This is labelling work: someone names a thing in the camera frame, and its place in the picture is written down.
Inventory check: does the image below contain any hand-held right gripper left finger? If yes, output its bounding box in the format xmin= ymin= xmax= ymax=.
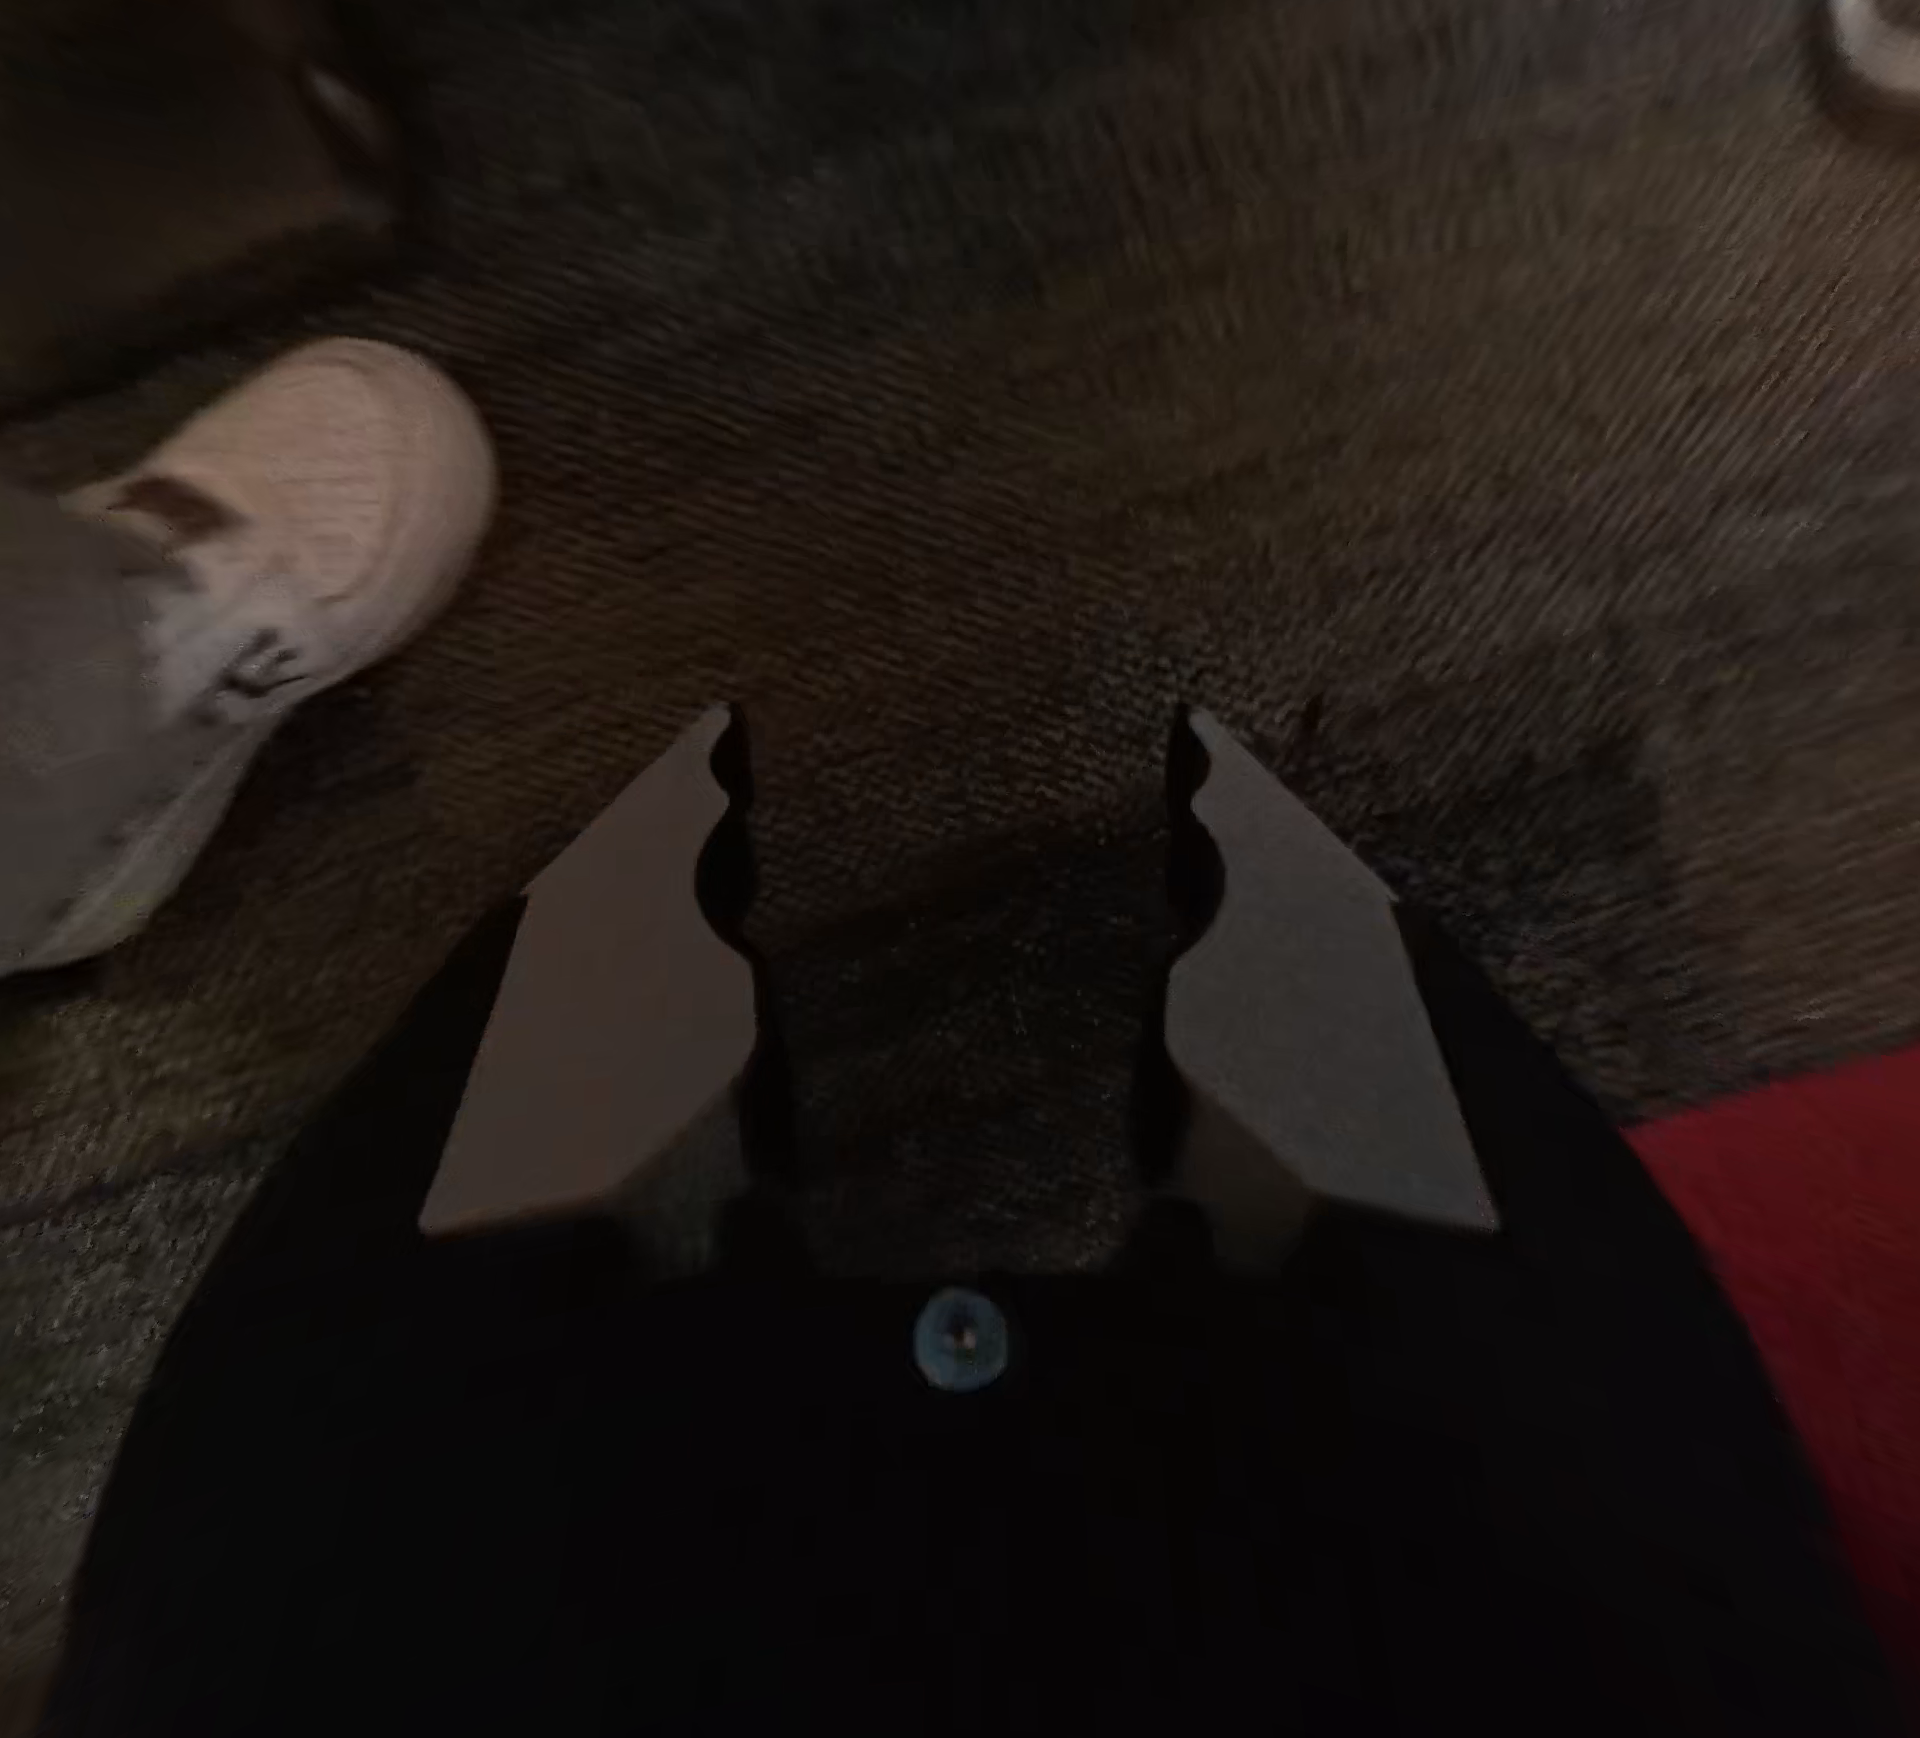
xmin=420 ymin=704 xmax=764 ymax=1259

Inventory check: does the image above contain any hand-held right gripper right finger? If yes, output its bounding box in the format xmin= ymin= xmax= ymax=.
xmin=1162 ymin=704 xmax=1501 ymax=1246

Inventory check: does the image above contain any red plastic container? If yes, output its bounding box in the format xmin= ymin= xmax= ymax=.
xmin=1628 ymin=1064 xmax=1920 ymax=1621

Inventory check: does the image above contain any person's white shoe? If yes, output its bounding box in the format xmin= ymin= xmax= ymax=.
xmin=0 ymin=335 xmax=500 ymax=976

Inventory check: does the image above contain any person's grey trouser leg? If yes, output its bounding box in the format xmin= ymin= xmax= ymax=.
xmin=0 ymin=479 xmax=196 ymax=869

